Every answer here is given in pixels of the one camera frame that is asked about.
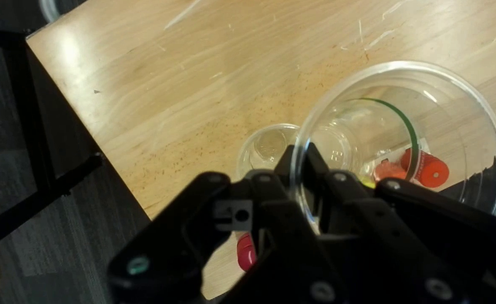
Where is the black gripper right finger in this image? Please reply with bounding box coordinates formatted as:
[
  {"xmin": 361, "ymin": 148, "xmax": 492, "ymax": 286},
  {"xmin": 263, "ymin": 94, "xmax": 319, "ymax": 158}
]
[{"xmin": 302, "ymin": 143, "xmax": 496, "ymax": 304}]

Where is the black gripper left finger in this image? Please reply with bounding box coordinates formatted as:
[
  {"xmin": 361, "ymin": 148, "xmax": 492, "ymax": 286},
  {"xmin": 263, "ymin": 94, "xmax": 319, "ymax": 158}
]
[{"xmin": 106, "ymin": 143, "xmax": 320, "ymax": 304}]

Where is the clear plastic cup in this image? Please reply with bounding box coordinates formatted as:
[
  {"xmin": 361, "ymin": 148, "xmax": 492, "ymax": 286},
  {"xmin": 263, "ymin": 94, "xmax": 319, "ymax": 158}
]
[
  {"xmin": 234, "ymin": 122, "xmax": 302, "ymax": 185},
  {"xmin": 290, "ymin": 60, "xmax": 496, "ymax": 235},
  {"xmin": 236, "ymin": 122, "xmax": 302, "ymax": 183}
]

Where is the red toy apple green leaf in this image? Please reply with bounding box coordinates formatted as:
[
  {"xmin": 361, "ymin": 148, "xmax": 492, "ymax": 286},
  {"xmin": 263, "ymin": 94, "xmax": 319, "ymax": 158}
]
[{"xmin": 234, "ymin": 232, "xmax": 260, "ymax": 274}]

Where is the orange toy peg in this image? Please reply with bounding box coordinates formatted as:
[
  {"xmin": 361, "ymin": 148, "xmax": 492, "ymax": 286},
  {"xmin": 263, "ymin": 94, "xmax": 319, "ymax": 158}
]
[{"xmin": 373, "ymin": 158, "xmax": 410, "ymax": 185}]

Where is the black table leg frame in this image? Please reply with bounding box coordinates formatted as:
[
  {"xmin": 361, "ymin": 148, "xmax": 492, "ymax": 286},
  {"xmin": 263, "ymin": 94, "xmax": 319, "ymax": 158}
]
[{"xmin": 0, "ymin": 24, "xmax": 106, "ymax": 247}]

